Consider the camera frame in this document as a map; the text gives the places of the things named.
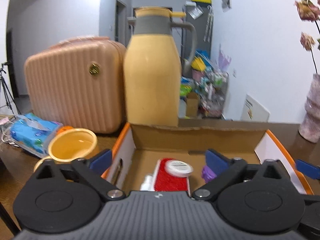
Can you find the yellow mug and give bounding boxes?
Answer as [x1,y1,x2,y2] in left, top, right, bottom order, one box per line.
[34,128,99,172]

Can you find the yellow thermos jug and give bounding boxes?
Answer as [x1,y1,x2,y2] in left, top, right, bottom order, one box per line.
[124,7,197,126]

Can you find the blue tissue pack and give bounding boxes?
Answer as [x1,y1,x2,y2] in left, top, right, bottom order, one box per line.
[9,113,62,158]

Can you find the wire storage cart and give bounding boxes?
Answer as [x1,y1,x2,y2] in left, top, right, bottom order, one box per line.
[200,69,229,119]

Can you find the purple scalloped lid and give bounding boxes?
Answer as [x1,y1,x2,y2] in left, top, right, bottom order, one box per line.
[201,165,217,183]

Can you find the pink textured vase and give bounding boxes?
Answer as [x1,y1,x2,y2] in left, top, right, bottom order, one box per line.
[298,74,319,143]

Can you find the pink ribbed suitcase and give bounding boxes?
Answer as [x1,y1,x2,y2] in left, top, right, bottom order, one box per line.
[24,36,126,134]

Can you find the grey refrigerator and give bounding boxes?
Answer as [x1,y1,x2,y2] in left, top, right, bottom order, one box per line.
[183,2,213,58]

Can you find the yellow watering can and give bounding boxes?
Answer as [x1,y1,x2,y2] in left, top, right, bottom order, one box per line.
[191,57,206,72]

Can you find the red white lint brush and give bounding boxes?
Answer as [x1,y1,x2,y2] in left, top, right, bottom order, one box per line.
[140,158,190,195]

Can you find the yellow black box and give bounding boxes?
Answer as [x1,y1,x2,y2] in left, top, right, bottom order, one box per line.
[191,0,212,4]

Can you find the black camera tripod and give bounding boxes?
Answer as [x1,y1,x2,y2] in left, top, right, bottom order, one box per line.
[0,62,21,115]

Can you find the dried pink roses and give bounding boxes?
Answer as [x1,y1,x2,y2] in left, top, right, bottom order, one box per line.
[294,0,319,75]

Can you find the white cables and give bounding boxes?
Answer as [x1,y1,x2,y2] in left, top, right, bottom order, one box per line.
[0,115,18,152]

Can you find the red cardboard box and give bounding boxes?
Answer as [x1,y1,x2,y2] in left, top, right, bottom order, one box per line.
[102,123,313,194]

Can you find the small white round disc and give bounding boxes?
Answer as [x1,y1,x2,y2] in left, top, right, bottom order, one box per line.
[164,159,194,178]

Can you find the wall picture frame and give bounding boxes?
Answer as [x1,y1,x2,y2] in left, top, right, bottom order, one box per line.
[221,0,232,12]

